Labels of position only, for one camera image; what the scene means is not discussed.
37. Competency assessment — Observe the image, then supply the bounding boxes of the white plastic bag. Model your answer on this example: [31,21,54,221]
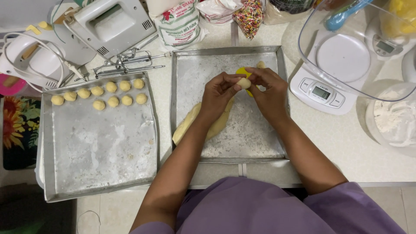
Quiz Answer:
[196,0,244,25]

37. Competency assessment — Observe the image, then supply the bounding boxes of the clear container of flour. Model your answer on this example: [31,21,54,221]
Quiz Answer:
[365,81,416,157]

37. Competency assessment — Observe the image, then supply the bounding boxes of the white flour bag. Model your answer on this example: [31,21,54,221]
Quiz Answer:
[146,0,209,53]

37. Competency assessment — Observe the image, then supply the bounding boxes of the white digital kitchen scale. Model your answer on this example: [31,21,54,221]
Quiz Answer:
[289,32,373,115]

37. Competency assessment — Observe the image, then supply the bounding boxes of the white hand mixer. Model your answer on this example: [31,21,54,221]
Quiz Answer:
[0,24,98,92]

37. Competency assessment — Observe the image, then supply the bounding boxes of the person's right hand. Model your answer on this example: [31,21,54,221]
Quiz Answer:
[245,67,290,123]

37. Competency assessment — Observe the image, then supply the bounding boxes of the person's left hand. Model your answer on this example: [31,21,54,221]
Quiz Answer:
[201,72,247,121]

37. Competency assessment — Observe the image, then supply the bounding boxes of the blue plastic spoon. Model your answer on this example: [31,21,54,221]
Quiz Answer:
[325,0,375,32]

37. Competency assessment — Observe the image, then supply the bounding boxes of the rows of dough balls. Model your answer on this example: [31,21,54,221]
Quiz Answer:
[50,78,149,111]

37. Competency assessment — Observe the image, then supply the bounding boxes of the floured metal baking tray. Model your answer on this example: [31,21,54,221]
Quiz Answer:
[169,45,291,164]

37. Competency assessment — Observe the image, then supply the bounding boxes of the long dough log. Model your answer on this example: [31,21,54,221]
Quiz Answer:
[172,97,235,146]

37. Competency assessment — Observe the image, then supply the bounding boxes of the grey hand mixer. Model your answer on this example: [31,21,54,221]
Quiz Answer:
[63,0,157,61]

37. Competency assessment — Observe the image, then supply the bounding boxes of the clear plastic mixing bowl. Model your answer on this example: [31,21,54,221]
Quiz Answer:
[298,0,416,102]

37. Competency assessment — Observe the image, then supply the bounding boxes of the person's purple shirt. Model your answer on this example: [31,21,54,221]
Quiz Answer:
[129,176,407,234]

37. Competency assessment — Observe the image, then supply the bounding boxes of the metal mixer beater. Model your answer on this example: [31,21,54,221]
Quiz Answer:
[112,49,172,65]
[93,63,166,79]

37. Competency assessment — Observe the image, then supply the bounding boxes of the white mixer cable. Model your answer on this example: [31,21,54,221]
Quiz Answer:
[3,32,86,93]

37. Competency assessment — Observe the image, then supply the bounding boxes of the yellow butter block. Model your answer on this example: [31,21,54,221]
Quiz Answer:
[380,0,416,39]

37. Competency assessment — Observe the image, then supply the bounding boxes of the bag of colourful sprinkles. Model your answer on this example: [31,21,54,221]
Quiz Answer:
[232,0,266,40]

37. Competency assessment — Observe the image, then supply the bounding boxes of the pink plastic dish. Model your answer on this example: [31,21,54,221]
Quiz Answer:
[0,74,28,97]

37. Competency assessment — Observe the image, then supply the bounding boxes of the round white kitchen scale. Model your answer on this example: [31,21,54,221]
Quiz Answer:
[364,16,416,61]

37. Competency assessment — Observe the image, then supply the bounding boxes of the yellow plastic scraper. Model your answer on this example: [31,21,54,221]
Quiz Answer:
[235,67,260,98]

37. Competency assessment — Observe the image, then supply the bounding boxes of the large metal baking tray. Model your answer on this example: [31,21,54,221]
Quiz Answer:
[42,72,161,203]

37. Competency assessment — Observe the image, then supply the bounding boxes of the thin cable loop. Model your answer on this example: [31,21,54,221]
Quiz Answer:
[76,210,101,234]

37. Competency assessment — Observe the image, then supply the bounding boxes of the clear bag of dark contents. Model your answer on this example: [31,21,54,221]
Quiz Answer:
[263,0,318,26]

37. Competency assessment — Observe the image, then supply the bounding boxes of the floral patterned cloth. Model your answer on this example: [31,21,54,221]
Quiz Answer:
[2,96,42,171]

